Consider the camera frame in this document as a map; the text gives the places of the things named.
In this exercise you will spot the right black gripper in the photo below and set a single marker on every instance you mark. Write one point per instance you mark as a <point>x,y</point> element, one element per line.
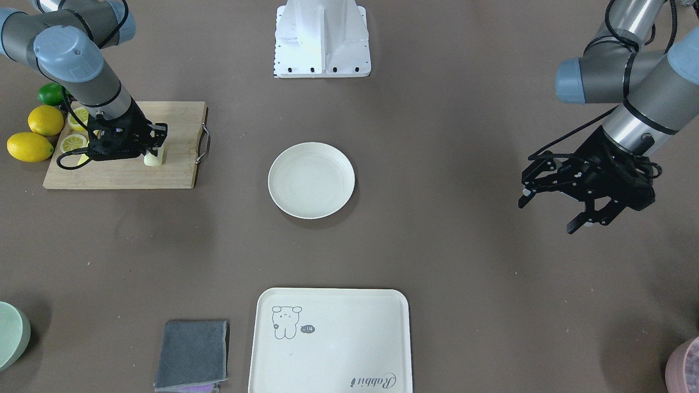
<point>132,129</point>

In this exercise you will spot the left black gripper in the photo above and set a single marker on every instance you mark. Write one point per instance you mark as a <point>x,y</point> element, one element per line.
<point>599,154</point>

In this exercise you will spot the white round plate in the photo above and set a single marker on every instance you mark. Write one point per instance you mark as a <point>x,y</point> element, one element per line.
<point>311,180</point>

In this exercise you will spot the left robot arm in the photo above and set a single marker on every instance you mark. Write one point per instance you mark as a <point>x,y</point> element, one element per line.
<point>654,95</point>

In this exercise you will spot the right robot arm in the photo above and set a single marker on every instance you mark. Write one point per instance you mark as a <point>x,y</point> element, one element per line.
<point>64,42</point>

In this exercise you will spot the cream rabbit tray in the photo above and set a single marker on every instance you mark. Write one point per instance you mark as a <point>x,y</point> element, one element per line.
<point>331,340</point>

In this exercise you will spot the wooden cutting board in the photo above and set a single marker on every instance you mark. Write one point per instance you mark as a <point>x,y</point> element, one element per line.
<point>177,171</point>

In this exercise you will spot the lemon half slice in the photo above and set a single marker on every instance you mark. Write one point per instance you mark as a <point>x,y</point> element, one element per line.
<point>78,119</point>
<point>73,144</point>

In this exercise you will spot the green lime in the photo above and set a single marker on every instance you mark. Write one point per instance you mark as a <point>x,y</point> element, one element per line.
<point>50,94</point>

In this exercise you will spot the yellow lemon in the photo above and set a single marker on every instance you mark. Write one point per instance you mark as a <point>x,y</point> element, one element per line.
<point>46,120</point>
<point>29,147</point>

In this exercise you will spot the pink bowl with ice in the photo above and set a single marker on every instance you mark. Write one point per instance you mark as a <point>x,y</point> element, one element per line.
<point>682,368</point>

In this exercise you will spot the grey folded cloth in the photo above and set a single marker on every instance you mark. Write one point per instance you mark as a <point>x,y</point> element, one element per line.
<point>193,356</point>

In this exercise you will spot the mint green bowl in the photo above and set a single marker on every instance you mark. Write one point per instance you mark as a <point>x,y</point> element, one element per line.
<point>15,334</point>

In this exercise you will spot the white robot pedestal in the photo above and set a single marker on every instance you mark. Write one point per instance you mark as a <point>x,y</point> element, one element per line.
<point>321,39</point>

